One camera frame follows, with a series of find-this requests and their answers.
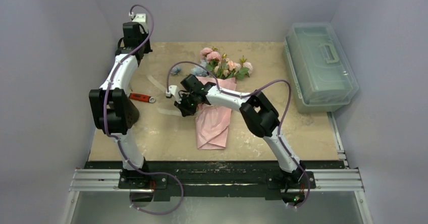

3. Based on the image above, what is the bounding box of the pink flower bouquet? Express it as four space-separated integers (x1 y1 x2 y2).
191 47 253 150

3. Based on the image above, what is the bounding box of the cream printed ribbon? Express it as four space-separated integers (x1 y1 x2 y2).
146 74 181 117

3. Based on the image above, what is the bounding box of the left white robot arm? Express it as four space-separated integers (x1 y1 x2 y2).
89 22 151 188

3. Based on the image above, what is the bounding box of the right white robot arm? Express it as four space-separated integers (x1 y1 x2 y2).
165 75 309 187

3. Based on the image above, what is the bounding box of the loose blue flower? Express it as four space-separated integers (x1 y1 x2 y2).
170 66 182 75

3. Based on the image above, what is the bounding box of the clear plastic storage box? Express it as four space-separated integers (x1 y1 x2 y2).
284 22 359 114

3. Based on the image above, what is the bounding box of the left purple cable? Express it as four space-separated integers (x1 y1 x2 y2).
102 4 185 216

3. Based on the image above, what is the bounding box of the purple cable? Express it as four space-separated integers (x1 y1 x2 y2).
166 61 311 210
102 4 185 216

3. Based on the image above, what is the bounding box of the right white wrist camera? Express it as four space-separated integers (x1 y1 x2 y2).
165 85 181 101

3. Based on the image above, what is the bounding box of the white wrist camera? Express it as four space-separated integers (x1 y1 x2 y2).
129 12 147 27
165 85 181 101

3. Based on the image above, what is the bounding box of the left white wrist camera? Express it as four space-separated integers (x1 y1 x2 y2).
129 12 147 27

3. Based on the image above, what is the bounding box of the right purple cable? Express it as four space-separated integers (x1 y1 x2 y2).
166 61 311 210

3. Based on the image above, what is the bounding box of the red handled wrench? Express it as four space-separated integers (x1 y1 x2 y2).
129 93 155 103

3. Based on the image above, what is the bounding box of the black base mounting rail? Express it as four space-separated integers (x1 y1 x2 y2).
118 160 316 205

